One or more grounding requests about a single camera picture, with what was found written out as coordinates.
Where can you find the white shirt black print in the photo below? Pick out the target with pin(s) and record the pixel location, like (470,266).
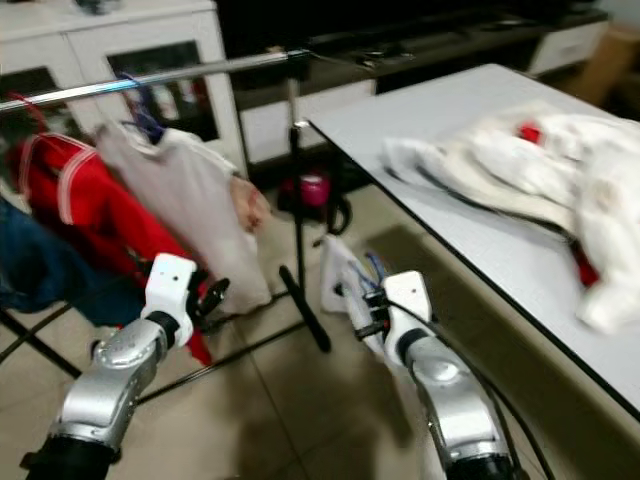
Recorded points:
(345,290)

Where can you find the blue plastic clothes hanger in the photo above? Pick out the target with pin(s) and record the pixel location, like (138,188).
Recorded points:
(375,265)

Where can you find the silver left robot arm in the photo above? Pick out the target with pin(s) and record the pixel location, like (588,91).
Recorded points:
(120,390)

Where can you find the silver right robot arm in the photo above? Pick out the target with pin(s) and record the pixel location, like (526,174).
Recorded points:
(460,410)

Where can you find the purple clothes hanger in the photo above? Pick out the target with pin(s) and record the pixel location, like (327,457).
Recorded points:
(145,125)

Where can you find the red clothes hanger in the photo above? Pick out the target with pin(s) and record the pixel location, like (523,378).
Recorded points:
(32,108)

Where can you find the beige t-shirt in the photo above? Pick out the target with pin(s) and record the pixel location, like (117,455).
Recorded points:
(190,200)

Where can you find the pink and black bag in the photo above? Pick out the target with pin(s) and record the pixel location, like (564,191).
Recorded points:
(310,190)

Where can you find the red jacket white stripes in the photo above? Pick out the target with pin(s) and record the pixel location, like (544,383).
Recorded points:
(100,210)

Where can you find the blue denim garment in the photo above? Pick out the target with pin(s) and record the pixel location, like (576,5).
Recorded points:
(50,270)

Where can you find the large white work table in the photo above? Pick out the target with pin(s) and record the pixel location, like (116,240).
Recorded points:
(440,110)

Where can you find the metal clothes rack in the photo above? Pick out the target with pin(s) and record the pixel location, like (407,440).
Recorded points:
(210,70)

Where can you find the red garment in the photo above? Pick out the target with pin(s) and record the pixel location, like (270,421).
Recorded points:
(530,131)

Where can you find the plain white garment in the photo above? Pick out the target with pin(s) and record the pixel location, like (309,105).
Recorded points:
(610,220)

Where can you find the white glass-door cabinet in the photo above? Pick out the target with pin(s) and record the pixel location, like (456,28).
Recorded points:
(160,30)

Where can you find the dark TV console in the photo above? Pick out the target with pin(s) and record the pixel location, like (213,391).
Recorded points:
(410,25)

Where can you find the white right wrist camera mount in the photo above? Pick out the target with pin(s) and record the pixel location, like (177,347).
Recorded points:
(408,300)

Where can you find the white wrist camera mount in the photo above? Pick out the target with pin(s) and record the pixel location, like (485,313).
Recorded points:
(170,290)
(408,300)

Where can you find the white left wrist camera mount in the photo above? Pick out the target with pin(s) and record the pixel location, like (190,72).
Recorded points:
(170,290)

